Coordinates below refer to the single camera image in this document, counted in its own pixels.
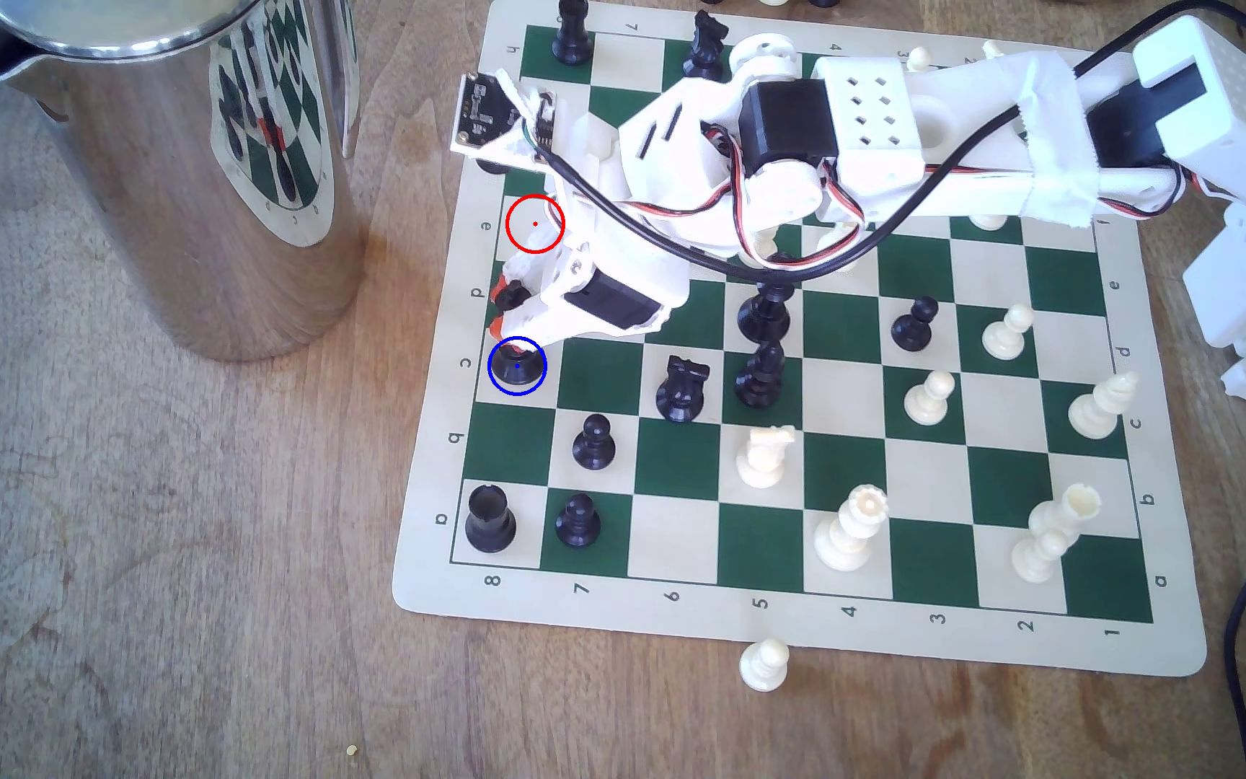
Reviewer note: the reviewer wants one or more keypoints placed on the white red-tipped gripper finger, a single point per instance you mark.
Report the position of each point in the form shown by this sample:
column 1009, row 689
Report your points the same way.
column 536, row 322
column 564, row 270

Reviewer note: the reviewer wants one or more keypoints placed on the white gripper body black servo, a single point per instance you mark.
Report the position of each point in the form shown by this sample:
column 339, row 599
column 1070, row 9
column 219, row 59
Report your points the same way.
column 612, row 301

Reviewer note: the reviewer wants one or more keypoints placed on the black chess king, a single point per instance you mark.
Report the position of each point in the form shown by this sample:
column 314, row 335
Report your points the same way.
column 518, row 368

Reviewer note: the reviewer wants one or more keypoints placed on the white printed robot arm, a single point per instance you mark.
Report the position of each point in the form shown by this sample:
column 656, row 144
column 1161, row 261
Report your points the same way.
column 872, row 108

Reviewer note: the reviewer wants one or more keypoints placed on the black chess knight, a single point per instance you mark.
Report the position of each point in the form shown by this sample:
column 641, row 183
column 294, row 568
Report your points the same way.
column 703, row 38
column 681, row 395

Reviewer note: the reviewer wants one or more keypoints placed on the black chess pawn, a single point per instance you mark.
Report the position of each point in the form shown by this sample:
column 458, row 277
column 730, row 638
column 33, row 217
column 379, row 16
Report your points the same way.
column 593, row 446
column 578, row 525
column 912, row 328

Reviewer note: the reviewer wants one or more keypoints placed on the black chess queen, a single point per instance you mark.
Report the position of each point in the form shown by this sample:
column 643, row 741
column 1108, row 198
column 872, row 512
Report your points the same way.
column 764, row 319

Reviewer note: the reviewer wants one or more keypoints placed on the black chess bishop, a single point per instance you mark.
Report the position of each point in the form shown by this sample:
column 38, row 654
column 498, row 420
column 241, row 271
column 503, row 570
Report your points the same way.
column 759, row 379
column 571, row 38

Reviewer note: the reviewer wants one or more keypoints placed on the green white chess mat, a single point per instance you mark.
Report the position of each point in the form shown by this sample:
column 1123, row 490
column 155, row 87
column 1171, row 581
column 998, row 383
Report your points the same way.
column 623, row 509

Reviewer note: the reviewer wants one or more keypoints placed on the black chess rook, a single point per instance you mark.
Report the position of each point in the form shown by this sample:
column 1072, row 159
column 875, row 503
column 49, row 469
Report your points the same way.
column 490, row 525

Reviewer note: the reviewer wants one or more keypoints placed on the white chess knight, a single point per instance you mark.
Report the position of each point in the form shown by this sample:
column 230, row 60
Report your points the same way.
column 994, row 50
column 765, row 460

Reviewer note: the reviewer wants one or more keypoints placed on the white chess queen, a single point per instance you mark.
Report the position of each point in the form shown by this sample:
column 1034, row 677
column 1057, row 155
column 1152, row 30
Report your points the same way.
column 848, row 536

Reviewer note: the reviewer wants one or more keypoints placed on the white chess bishop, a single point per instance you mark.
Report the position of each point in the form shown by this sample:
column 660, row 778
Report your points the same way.
column 1099, row 409

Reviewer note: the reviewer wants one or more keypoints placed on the stainless steel pitcher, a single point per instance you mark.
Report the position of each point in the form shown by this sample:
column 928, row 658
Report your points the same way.
column 147, row 195

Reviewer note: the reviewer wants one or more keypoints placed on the white tape wrap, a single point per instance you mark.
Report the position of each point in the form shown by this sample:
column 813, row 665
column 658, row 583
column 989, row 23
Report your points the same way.
column 1056, row 141

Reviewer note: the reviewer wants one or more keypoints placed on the small camera circuit board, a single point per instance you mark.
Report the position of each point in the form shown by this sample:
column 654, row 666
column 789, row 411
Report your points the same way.
column 482, row 108

